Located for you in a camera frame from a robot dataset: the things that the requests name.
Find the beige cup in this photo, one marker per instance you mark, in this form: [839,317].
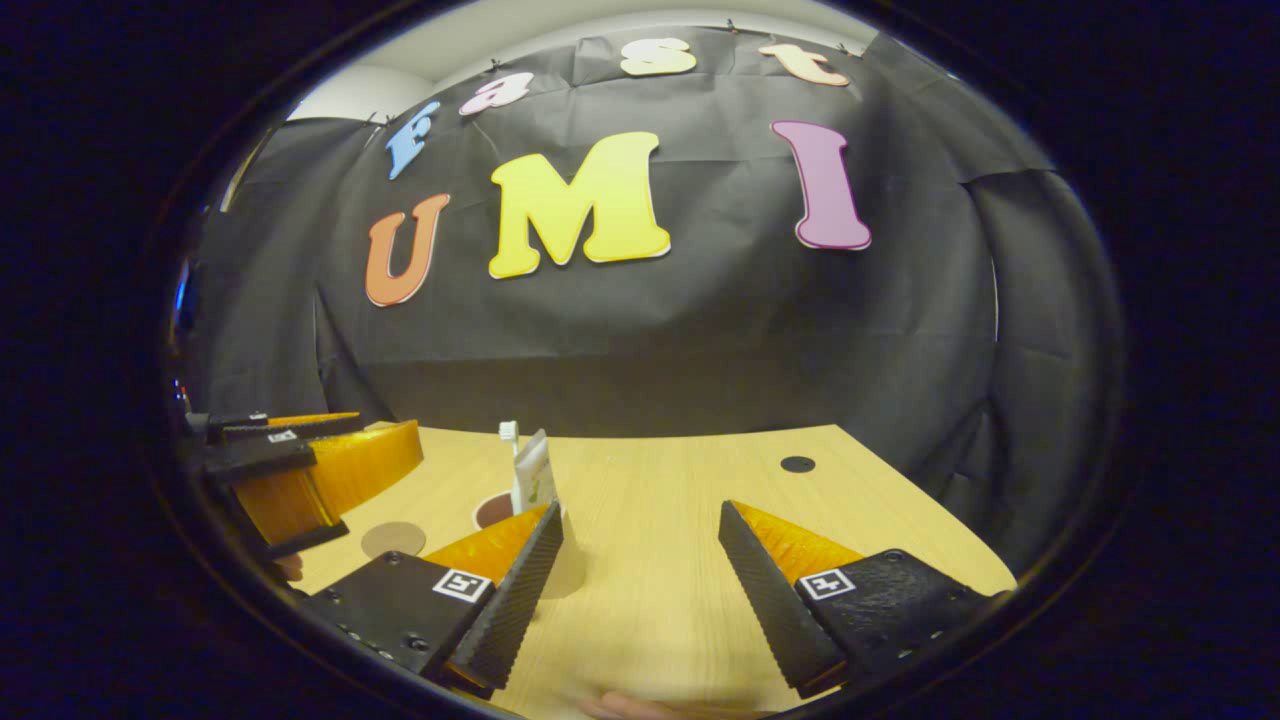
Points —
[490,510]

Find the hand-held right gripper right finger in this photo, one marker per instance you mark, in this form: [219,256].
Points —
[770,605]

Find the black backdrop cloth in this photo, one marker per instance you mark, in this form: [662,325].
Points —
[700,330]

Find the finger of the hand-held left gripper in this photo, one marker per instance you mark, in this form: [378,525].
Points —
[350,480]
[300,428]

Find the white toothbrush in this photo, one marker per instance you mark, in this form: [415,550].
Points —
[508,432]

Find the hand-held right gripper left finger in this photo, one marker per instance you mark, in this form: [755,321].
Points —
[515,605]

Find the brown round coaster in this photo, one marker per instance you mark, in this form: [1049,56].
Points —
[395,540]

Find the wooden desktop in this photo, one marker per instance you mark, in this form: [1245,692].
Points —
[660,540]

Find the white toothpaste tube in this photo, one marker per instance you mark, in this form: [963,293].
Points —
[533,475]

